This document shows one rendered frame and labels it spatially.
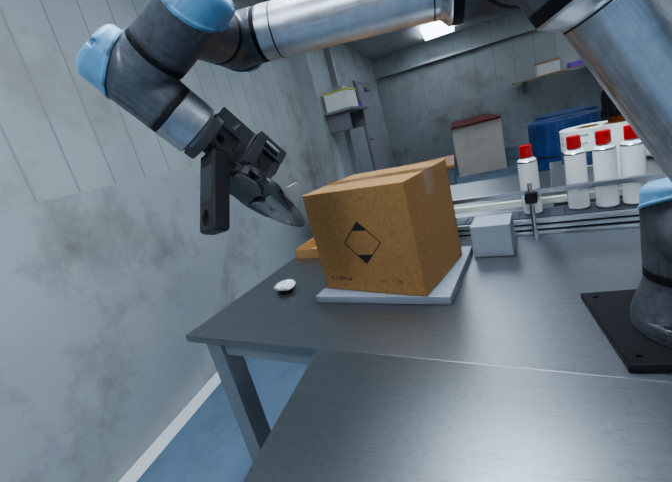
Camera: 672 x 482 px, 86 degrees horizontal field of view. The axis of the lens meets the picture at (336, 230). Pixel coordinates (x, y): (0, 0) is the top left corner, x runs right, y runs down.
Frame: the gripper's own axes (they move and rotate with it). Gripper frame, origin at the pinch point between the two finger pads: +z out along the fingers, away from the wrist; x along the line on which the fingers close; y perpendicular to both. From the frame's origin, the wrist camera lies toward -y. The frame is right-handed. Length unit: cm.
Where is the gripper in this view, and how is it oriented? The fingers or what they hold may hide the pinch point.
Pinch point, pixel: (296, 224)
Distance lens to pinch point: 60.4
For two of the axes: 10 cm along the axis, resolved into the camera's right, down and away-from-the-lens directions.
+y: 3.2, -8.2, 4.8
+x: -6.8, 1.5, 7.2
